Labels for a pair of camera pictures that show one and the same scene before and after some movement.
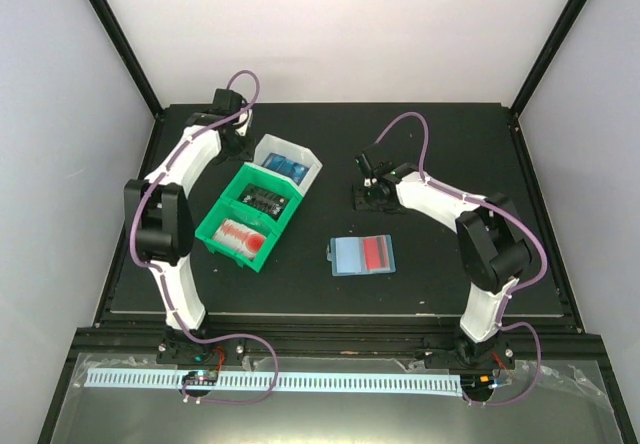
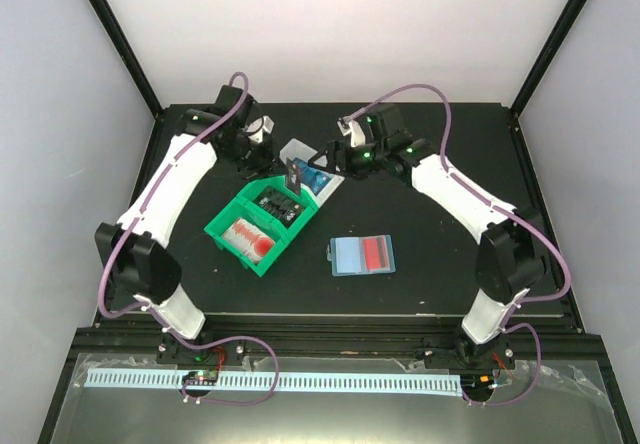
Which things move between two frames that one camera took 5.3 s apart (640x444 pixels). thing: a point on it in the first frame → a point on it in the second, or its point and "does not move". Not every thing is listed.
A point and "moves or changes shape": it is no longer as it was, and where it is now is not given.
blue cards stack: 286,166 → 315,179
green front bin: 237,233 moves or changes shape
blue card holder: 361,255 does not move
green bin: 261,192 moves or changes shape
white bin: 287,159 moves or changes shape
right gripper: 388,206 → 331,166
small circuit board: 201,377 does not move
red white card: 376,253 does not move
